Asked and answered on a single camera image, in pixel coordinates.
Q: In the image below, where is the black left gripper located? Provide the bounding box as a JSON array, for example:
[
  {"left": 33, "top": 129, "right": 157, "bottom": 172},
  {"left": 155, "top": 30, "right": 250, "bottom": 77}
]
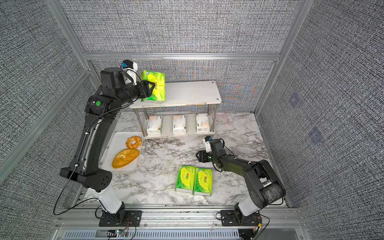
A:
[{"left": 116, "top": 78, "right": 155, "bottom": 106}]

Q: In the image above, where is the green tissue pack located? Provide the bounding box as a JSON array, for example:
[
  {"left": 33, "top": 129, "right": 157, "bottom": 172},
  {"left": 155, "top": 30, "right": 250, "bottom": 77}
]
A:
[
  {"left": 193, "top": 168, "right": 213, "bottom": 196},
  {"left": 175, "top": 166, "right": 196, "bottom": 194},
  {"left": 141, "top": 71, "right": 166, "bottom": 104}
]

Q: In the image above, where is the white tissue pack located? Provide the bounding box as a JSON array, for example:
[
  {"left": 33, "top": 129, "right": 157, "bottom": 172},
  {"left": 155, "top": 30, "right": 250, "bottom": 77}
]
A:
[
  {"left": 147, "top": 116, "right": 163, "bottom": 136},
  {"left": 196, "top": 114, "right": 210, "bottom": 133},
  {"left": 173, "top": 115, "right": 187, "bottom": 135}
]

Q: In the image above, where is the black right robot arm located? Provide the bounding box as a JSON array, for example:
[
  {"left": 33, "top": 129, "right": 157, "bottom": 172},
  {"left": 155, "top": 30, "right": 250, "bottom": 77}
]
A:
[{"left": 196, "top": 136, "right": 286, "bottom": 222}]

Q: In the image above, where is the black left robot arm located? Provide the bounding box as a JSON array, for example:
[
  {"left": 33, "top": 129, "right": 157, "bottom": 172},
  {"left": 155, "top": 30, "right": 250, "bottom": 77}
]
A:
[{"left": 60, "top": 68, "right": 156, "bottom": 216}]

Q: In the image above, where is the white two-tier metal shelf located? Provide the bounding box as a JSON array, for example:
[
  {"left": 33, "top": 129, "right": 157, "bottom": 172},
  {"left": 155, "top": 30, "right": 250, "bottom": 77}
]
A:
[{"left": 130, "top": 81, "right": 222, "bottom": 139}]

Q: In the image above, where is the white plastic tray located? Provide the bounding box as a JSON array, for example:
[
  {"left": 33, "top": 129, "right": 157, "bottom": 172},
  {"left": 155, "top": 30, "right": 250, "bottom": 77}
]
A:
[{"left": 100, "top": 131, "right": 145, "bottom": 173}]

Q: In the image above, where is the golden oval bread loaf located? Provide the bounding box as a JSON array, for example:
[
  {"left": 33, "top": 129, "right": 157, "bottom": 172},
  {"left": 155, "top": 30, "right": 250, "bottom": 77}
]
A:
[{"left": 112, "top": 149, "right": 140, "bottom": 169}]

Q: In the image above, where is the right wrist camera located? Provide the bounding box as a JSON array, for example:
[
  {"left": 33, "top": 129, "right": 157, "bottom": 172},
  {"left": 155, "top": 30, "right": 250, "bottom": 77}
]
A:
[{"left": 203, "top": 136, "right": 213, "bottom": 153}]

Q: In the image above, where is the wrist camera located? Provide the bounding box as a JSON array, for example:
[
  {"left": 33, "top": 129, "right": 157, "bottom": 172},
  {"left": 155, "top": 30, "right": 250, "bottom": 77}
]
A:
[
  {"left": 203, "top": 136, "right": 213, "bottom": 153},
  {"left": 121, "top": 60, "right": 139, "bottom": 86}
]

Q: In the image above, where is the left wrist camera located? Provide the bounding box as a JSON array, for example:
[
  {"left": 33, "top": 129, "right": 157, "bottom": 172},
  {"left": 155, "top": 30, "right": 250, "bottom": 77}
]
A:
[{"left": 121, "top": 60, "right": 139, "bottom": 86}]

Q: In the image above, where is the glazed ring donut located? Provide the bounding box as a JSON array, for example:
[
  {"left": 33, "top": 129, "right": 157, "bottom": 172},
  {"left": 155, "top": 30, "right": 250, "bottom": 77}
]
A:
[{"left": 126, "top": 136, "right": 143, "bottom": 149}]

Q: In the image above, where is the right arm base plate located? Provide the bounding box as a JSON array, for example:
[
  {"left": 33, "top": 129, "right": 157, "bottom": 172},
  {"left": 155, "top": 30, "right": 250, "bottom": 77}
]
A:
[{"left": 220, "top": 210, "right": 263, "bottom": 227}]

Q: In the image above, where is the white slotted cable duct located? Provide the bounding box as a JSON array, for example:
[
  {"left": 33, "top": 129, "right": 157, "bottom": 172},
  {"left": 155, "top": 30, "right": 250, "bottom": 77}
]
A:
[{"left": 62, "top": 229, "right": 240, "bottom": 240}]

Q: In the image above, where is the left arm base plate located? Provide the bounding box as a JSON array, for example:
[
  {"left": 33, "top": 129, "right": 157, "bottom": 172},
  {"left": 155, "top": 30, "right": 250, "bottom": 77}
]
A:
[{"left": 99, "top": 210, "right": 143, "bottom": 227}]

